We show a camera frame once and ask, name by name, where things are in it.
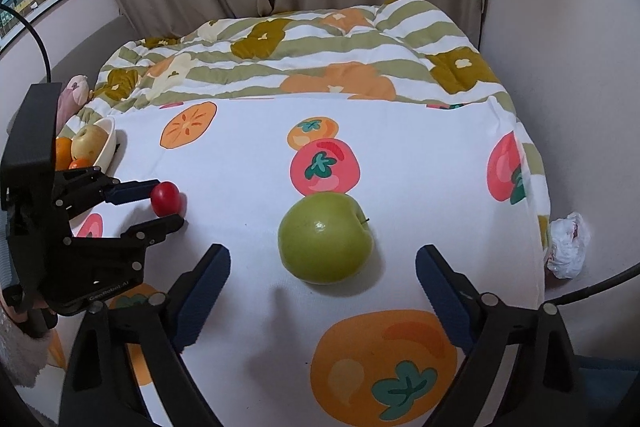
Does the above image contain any striped floral blanket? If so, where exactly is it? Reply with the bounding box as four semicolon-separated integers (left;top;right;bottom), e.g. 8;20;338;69
65;0;551;268

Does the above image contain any red cherry tomato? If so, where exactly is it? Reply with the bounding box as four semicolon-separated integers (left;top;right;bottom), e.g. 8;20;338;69
151;181;182;218

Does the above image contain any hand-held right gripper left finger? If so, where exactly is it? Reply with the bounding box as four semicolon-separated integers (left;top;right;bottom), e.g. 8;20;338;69
59;243;232;427

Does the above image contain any yellow duck print plate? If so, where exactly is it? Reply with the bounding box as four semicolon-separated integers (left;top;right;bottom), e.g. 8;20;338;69
70;117;118;180

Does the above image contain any yellow-green apple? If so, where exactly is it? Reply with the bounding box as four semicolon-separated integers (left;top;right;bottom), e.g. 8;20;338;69
71;124;110;162

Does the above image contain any grey upholstered bed frame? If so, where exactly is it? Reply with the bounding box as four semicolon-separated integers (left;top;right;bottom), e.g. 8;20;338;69
47;14;151;88

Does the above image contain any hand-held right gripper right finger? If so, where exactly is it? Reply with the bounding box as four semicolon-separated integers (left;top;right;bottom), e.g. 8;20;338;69
415;244;588;427

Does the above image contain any white fruit print cloth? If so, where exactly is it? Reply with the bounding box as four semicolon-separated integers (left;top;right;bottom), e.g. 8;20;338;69
45;94;546;427

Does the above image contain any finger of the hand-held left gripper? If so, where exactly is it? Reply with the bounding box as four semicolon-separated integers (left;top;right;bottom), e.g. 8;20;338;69
72;213;186;258
50;167;162;220

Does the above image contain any green apple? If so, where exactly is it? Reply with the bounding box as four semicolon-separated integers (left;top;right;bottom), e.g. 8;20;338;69
278;193;375;285

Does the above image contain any pink plush toy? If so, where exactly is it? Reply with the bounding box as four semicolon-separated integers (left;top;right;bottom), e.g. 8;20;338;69
56;74;92;128

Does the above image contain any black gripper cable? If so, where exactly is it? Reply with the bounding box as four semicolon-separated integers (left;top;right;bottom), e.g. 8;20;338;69
547;262;640;308
0;4;53;85

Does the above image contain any person's left forearm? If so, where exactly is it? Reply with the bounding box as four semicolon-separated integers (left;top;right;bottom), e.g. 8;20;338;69
0;307;46;388

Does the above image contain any crumpled white plastic bag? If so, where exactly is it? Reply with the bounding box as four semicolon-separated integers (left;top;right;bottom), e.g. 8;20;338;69
545;212;591;280

